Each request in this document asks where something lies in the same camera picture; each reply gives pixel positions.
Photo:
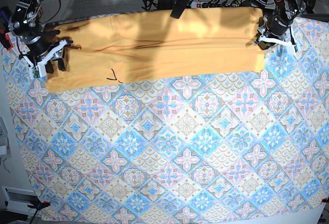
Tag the white power strip red switch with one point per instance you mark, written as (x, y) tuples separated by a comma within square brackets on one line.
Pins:
[(208, 5)]

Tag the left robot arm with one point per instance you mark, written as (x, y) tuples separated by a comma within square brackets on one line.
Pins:
[(287, 9)]

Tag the patterned blue pink tablecloth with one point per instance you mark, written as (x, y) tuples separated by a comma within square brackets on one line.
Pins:
[(196, 149)]

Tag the blue handled tool left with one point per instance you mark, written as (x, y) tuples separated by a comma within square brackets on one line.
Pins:
[(7, 18)]

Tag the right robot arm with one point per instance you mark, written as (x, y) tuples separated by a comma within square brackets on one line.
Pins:
[(26, 26)]

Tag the white aluminium rail bottom left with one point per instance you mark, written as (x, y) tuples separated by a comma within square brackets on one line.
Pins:
[(17, 200)]

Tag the black clamp on table edge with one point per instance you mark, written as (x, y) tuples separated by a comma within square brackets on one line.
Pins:
[(178, 8)]

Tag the orange black clamp bottom left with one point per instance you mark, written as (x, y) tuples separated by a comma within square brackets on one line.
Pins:
[(38, 205)]

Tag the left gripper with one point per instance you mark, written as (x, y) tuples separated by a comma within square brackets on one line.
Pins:
[(274, 25)]

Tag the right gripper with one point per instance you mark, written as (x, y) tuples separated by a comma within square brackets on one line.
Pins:
[(41, 53)]

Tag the red black clamp left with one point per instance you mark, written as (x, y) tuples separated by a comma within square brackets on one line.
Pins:
[(5, 39)]

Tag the yellow T-shirt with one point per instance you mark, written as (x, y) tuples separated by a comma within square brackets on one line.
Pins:
[(152, 45)]

